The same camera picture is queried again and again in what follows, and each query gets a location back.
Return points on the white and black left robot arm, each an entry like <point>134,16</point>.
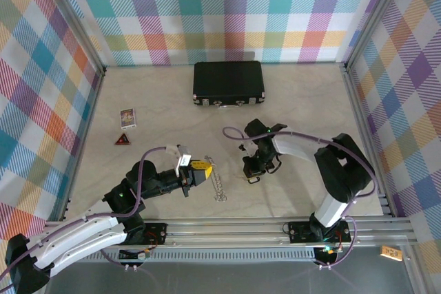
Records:
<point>76,242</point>

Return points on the aluminium frame post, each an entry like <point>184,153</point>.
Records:
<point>71,15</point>
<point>375,15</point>

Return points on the black hard case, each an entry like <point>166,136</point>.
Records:
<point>227,80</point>

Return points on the small electronics module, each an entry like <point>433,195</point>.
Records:
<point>141,256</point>
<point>327,250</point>

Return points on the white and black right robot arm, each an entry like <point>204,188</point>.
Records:
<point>344,177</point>

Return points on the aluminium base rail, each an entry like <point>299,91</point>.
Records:
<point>224,232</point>

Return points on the aluminium frame floor rail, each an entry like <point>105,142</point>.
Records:
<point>90,115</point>
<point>366,135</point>

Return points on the small printed card box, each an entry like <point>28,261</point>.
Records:
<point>128,118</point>

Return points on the red triangle reflector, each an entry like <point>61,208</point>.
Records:
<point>122,141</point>

